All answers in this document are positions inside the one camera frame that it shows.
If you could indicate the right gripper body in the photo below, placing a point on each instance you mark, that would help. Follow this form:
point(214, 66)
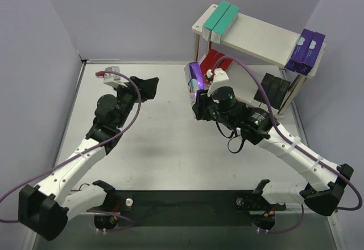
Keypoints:
point(201, 102)

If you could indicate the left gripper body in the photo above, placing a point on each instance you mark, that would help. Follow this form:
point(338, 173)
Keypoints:
point(137, 86)

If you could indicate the silver Rio box top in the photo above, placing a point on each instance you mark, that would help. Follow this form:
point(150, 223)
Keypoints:
point(194, 80)

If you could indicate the silver rio box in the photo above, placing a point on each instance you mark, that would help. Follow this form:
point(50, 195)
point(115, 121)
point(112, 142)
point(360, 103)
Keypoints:
point(194, 80)
point(214, 18)

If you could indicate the red toothpaste box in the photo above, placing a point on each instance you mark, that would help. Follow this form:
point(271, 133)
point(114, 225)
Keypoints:
point(210, 60)
point(225, 64)

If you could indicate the teal toothpaste box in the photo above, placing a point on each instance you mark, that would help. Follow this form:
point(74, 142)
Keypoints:
point(225, 23)

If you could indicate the silver Rio box bottom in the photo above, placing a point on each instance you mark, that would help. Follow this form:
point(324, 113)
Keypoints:
point(214, 18)

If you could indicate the purple toothpaste box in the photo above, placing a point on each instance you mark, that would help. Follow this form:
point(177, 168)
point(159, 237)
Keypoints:
point(312, 53)
point(295, 60)

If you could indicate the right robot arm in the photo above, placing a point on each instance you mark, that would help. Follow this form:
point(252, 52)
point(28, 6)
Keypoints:
point(325, 181)

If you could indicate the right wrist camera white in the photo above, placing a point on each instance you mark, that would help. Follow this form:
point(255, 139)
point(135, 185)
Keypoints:
point(217, 78)

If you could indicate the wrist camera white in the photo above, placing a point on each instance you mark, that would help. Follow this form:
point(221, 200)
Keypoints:
point(110, 77)
point(217, 78)

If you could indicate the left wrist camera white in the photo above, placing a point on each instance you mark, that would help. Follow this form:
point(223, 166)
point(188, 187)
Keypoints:
point(110, 77)

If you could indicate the aluminium frame rail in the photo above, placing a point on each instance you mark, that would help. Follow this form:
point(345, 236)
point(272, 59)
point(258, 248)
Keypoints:
point(42, 204)

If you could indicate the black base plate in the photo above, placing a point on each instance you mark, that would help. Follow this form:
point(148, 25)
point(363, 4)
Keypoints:
point(184, 208)

